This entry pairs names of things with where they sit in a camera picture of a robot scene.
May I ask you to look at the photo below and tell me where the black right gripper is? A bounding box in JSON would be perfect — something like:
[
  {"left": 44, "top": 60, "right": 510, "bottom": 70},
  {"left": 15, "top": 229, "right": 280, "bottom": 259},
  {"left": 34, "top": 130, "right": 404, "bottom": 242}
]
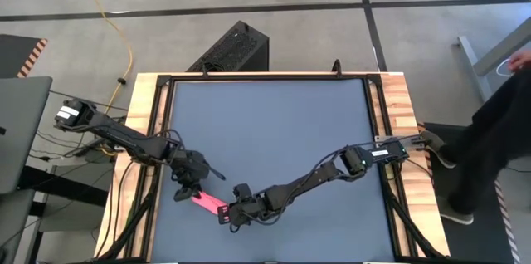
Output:
[{"left": 217, "top": 183, "right": 271, "bottom": 232}]

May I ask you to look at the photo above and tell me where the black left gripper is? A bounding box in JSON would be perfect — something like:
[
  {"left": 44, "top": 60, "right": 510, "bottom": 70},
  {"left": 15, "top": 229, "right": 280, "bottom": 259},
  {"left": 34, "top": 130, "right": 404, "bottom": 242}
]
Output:
[{"left": 168, "top": 149, "right": 227, "bottom": 203}]

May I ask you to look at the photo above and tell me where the pink terry towel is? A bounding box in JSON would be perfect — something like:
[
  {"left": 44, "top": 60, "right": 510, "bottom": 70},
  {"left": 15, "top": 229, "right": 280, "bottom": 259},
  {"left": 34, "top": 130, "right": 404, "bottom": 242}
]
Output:
[{"left": 191, "top": 191, "right": 230, "bottom": 218}]

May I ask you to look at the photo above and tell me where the black perforated computer tower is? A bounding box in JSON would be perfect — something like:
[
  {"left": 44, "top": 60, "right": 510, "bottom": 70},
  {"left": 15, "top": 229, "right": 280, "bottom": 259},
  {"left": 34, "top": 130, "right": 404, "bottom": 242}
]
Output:
[{"left": 186, "top": 20, "right": 270, "bottom": 73}]

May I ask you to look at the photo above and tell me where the person's shoe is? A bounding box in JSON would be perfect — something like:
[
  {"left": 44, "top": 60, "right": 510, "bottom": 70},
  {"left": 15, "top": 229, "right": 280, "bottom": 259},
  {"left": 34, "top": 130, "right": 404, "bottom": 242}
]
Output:
[
  {"left": 439, "top": 197, "right": 475, "bottom": 227},
  {"left": 418, "top": 130, "right": 457, "bottom": 169}
]

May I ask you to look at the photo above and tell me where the black mat striped edge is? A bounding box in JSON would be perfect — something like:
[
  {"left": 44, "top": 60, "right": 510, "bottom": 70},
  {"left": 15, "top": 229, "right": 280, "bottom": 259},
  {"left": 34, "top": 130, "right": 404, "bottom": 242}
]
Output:
[
  {"left": 0, "top": 34, "right": 49, "bottom": 79},
  {"left": 425, "top": 122, "right": 522, "bottom": 264}
]

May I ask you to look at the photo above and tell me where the person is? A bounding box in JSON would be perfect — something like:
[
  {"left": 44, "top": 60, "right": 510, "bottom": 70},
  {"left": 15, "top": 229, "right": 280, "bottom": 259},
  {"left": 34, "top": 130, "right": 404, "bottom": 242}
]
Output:
[{"left": 418, "top": 50, "right": 531, "bottom": 227}]

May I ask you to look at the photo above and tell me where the person's hand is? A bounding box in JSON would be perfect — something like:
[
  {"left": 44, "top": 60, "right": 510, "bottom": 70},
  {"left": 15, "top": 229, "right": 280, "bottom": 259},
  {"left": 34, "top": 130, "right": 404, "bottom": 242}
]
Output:
[{"left": 508, "top": 50, "right": 531, "bottom": 72}]

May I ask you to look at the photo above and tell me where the black table frame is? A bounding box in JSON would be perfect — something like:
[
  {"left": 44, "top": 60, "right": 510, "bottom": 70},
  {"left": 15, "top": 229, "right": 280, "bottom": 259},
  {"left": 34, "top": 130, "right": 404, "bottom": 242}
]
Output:
[{"left": 95, "top": 71, "right": 447, "bottom": 264}]

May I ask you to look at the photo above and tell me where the yellow floor cable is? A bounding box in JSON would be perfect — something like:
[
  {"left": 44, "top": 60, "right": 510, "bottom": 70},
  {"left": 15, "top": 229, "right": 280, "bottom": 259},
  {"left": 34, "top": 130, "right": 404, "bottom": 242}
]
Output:
[{"left": 68, "top": 0, "right": 134, "bottom": 105}]

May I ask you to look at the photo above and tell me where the grey desk leg frame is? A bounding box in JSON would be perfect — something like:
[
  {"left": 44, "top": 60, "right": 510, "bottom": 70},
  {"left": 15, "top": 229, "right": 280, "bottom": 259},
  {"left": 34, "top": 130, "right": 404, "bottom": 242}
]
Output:
[{"left": 458, "top": 17, "right": 531, "bottom": 115}]

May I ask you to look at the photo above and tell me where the white cable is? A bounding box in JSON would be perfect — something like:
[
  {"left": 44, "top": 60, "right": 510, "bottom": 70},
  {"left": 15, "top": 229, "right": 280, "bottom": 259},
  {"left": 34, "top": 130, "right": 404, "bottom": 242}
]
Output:
[{"left": 495, "top": 58, "right": 524, "bottom": 78}]

